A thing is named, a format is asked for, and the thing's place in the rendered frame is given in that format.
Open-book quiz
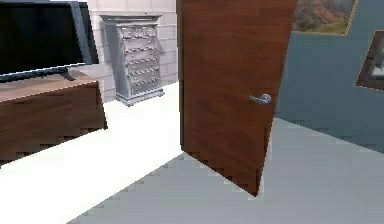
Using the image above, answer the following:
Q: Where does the brown wooden room door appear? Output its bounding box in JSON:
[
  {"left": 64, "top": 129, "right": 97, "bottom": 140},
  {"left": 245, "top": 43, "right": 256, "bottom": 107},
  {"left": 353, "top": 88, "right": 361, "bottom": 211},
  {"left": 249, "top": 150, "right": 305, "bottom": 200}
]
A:
[{"left": 176, "top": 0, "right": 298, "bottom": 198}]

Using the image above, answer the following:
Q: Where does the grey chest of drawers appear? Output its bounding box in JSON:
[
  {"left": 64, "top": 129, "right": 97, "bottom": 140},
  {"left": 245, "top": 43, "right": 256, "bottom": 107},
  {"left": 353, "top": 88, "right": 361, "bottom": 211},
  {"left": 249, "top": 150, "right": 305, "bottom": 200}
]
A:
[{"left": 99, "top": 13, "right": 166, "bottom": 107}]

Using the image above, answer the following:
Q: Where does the brown wooden television cabinet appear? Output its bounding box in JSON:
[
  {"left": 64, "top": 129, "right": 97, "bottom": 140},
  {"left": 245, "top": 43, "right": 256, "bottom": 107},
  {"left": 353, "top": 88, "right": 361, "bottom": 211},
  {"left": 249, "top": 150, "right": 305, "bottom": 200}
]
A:
[{"left": 0, "top": 69, "right": 109, "bottom": 168}]

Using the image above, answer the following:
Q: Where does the black television set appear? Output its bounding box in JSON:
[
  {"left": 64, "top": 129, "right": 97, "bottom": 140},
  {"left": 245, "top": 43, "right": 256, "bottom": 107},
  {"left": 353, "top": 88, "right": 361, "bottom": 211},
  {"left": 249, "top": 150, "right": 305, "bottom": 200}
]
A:
[{"left": 0, "top": 0, "right": 100, "bottom": 83}]

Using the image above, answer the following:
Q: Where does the dark brown framed picture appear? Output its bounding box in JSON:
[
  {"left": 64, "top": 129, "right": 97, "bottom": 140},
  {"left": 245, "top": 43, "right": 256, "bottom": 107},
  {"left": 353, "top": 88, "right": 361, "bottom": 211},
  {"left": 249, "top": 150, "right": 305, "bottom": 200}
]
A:
[{"left": 355, "top": 30, "right": 384, "bottom": 92}]

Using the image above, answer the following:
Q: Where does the silver door lever handle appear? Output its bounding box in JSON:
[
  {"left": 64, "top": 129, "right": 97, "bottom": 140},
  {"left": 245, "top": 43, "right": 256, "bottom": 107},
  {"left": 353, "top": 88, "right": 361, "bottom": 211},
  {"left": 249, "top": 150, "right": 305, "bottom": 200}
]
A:
[{"left": 248, "top": 93, "right": 273, "bottom": 105}]

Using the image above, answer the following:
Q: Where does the landscape picture in gold frame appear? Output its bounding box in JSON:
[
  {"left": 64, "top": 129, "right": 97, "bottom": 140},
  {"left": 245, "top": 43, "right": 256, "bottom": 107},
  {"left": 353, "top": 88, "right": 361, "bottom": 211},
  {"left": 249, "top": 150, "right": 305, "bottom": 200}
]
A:
[{"left": 291, "top": 0, "right": 360, "bottom": 37}]

